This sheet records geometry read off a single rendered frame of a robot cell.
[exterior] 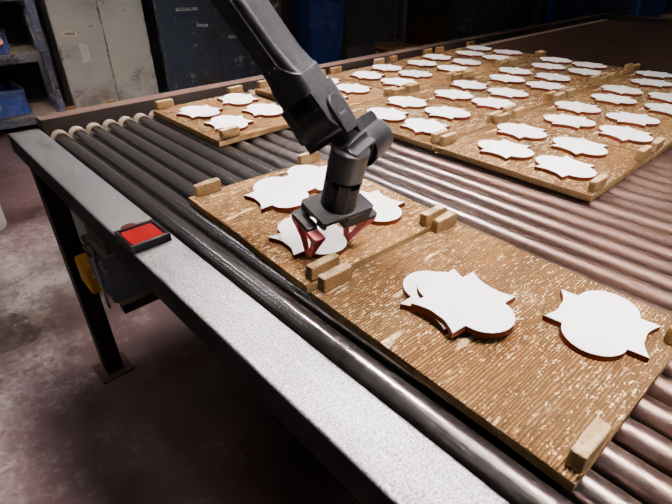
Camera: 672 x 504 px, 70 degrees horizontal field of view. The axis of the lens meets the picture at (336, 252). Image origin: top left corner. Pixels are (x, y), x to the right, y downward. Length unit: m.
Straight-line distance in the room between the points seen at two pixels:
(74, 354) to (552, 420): 1.91
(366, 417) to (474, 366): 0.15
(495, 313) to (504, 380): 0.10
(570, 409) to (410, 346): 0.20
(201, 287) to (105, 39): 4.53
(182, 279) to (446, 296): 0.42
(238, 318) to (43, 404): 1.42
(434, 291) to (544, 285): 0.19
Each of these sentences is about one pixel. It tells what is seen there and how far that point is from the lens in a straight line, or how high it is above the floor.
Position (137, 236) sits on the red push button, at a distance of 0.95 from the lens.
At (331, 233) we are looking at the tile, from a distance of 0.85.
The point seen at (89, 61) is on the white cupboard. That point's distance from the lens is 5.21.
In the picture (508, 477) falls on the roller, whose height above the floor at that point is 0.92.
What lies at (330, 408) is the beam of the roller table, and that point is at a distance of 0.59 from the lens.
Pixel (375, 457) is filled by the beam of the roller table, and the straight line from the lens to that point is 0.56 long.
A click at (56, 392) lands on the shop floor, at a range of 2.09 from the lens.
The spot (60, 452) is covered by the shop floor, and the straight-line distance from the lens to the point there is 1.90.
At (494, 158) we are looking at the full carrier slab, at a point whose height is 0.94.
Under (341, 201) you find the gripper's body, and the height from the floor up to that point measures 1.05.
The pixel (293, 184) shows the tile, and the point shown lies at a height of 0.96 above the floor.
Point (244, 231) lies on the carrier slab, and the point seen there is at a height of 0.94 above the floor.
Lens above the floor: 1.37
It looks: 32 degrees down
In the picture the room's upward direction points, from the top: straight up
